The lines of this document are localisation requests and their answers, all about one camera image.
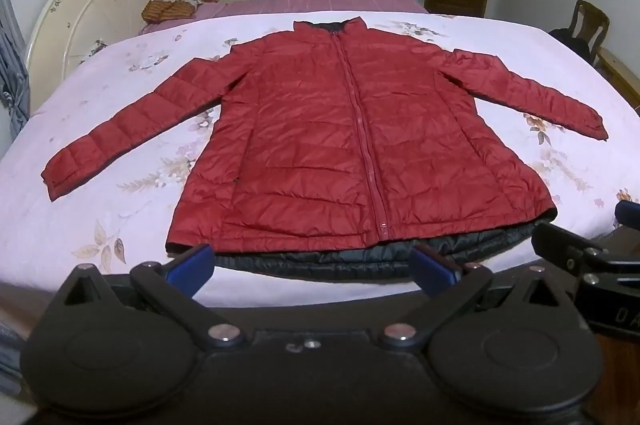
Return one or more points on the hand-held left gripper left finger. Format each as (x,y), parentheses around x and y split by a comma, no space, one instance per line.
(192,270)

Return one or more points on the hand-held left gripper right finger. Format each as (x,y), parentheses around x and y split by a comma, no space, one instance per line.
(434,269)

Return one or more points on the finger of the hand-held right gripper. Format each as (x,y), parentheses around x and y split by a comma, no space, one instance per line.
(575,245)
(629,215)

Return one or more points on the red puffer jacket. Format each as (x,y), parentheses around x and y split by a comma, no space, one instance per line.
(340,140)

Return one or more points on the wooden side table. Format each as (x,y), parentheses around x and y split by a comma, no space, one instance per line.
(620,70)

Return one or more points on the wooden chair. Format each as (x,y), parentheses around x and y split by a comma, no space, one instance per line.
(587,27)

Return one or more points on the brown woven bag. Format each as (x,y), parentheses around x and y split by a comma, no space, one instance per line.
(165,10)

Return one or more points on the grey curtain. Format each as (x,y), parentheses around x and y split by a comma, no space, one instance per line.
(11,70)

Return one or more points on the cream round headboard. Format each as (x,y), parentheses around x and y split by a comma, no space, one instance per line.
(90,20)

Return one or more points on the pink striped bed sheet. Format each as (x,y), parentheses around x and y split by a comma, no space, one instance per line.
(320,0)

